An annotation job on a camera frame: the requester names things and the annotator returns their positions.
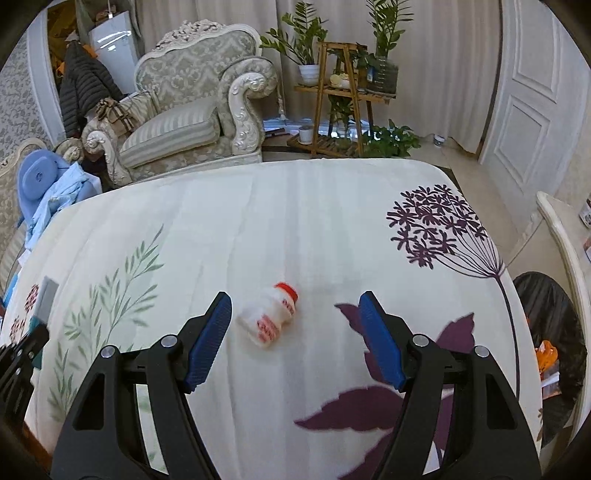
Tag dark puffer coat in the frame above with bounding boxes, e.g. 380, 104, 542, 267
59, 41, 124, 139

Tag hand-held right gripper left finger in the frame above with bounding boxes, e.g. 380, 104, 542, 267
50, 291, 233, 480

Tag leafy floor plant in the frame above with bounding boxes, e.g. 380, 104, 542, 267
362, 119, 422, 158

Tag bin with black bag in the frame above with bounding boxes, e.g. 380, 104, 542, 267
512, 271, 588, 450

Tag light blue cloth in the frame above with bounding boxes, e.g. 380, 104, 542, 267
25, 162, 103, 247

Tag tall plant in dark pot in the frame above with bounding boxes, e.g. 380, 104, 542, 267
365, 0, 414, 95

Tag patterned beige sofa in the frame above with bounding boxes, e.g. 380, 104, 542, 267
0, 138, 84, 296

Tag cream side table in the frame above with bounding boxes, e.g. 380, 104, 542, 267
536, 191, 591, 444

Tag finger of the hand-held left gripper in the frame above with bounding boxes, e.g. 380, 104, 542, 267
0, 323, 51, 418

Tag plant in white pot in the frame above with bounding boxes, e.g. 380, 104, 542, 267
259, 2, 329, 87

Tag beige curtain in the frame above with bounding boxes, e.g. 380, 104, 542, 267
139, 0, 504, 153

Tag white standing air conditioner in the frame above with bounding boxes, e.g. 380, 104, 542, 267
89, 9, 141, 95

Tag white panelled door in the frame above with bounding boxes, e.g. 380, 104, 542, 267
478, 0, 591, 208

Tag blue round cushion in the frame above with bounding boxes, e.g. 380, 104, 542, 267
17, 148, 63, 197

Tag wooden plant stand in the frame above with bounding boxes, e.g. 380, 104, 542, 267
287, 41, 398, 158

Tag small white bottle red cap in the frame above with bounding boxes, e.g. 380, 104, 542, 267
235, 282, 298, 350

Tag plaid blanket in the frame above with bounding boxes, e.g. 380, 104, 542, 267
92, 98, 144, 134

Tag teal packet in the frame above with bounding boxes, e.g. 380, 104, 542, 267
28, 276, 60, 344

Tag ornate beige armchair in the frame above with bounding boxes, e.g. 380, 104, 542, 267
82, 19, 280, 188

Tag orange wrapper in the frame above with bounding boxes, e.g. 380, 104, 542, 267
534, 340, 559, 372

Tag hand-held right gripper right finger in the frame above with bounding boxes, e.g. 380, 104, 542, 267
358, 291, 542, 480

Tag floral printed bed sheet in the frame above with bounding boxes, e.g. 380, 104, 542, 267
0, 158, 543, 480

